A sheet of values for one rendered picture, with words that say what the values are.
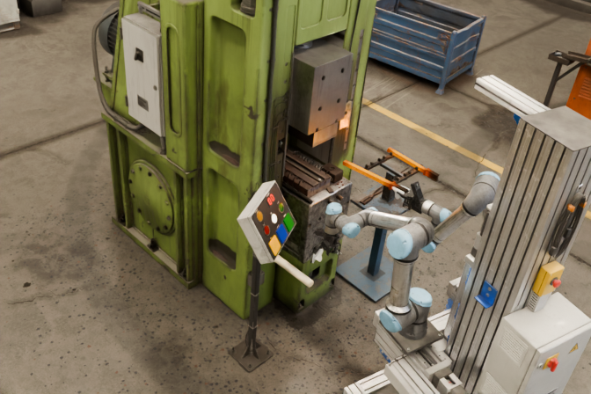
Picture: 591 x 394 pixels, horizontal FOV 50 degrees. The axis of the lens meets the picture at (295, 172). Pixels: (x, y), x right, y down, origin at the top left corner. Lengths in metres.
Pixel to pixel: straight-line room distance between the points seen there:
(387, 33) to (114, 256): 4.12
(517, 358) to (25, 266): 3.26
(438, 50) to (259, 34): 4.24
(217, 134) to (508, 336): 1.89
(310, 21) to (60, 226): 2.61
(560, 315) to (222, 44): 2.06
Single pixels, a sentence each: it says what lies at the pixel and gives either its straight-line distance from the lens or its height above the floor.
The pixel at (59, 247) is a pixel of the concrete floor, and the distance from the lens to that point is 4.83.
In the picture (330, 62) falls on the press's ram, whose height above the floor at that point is 1.76.
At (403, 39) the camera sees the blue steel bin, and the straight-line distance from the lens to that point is 7.28.
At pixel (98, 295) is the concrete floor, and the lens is 4.42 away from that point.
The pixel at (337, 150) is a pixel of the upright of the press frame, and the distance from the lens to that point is 3.96.
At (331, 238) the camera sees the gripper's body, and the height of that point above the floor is 1.12.
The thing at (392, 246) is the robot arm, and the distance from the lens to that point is 2.70.
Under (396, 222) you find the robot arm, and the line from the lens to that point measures 2.89.
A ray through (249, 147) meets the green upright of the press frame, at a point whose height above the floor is 1.31.
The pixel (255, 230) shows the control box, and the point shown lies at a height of 1.13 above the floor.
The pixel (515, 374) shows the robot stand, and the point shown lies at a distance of 2.88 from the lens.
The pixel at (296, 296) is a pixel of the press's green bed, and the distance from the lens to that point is 4.14.
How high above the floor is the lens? 3.12
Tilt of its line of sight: 35 degrees down
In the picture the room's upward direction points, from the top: 6 degrees clockwise
